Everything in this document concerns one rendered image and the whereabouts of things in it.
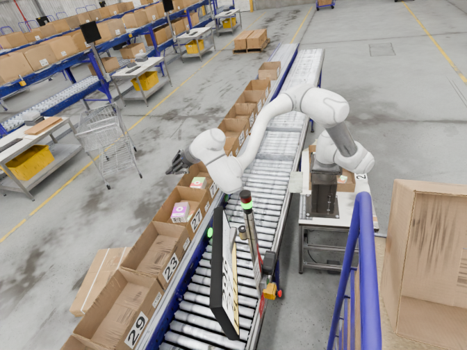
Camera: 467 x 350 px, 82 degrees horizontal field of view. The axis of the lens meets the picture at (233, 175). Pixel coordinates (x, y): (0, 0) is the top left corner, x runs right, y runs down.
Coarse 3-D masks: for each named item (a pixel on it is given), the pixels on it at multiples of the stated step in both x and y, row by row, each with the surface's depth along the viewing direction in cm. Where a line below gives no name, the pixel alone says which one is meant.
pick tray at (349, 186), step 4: (344, 172) 249; (348, 172) 248; (352, 172) 240; (336, 176) 246; (340, 176) 246; (348, 176) 244; (352, 176) 239; (348, 180) 240; (352, 180) 238; (340, 184) 227; (344, 184) 226; (348, 184) 225; (352, 184) 224; (340, 188) 230; (344, 188) 229; (348, 188) 228; (352, 188) 227
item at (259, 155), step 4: (256, 156) 290; (260, 156) 288; (264, 156) 286; (268, 156) 284; (272, 156) 283; (276, 156) 281; (280, 156) 280; (284, 156) 278; (288, 156) 276; (292, 156) 275; (288, 160) 280; (292, 160) 278
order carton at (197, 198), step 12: (180, 192) 229; (192, 192) 224; (204, 192) 218; (168, 204) 216; (192, 204) 227; (204, 204) 213; (156, 216) 202; (168, 216) 218; (192, 216) 196; (204, 216) 215
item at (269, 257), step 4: (268, 252) 157; (272, 252) 156; (264, 256) 155; (268, 256) 154; (272, 256) 154; (264, 260) 153; (268, 260) 152; (272, 260) 152; (264, 264) 152; (268, 264) 151; (272, 264) 151; (264, 268) 151; (268, 268) 150; (272, 268) 150
